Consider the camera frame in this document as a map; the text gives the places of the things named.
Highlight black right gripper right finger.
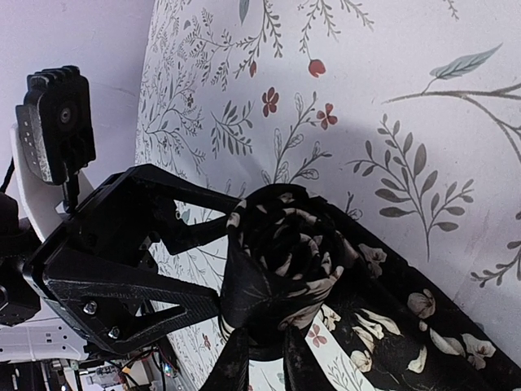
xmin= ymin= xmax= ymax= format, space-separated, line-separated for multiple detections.
xmin=283 ymin=326 xmax=335 ymax=391

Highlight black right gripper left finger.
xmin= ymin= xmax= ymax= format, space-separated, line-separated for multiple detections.
xmin=199 ymin=327 xmax=249 ymax=391

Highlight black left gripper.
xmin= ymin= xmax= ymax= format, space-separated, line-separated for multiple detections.
xmin=23 ymin=164 xmax=239 ymax=354

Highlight black white floral tie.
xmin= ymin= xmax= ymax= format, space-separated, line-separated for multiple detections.
xmin=219 ymin=184 xmax=520 ymax=390

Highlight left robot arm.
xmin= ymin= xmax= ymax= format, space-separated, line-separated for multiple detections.
xmin=1 ymin=164 xmax=237 ymax=355

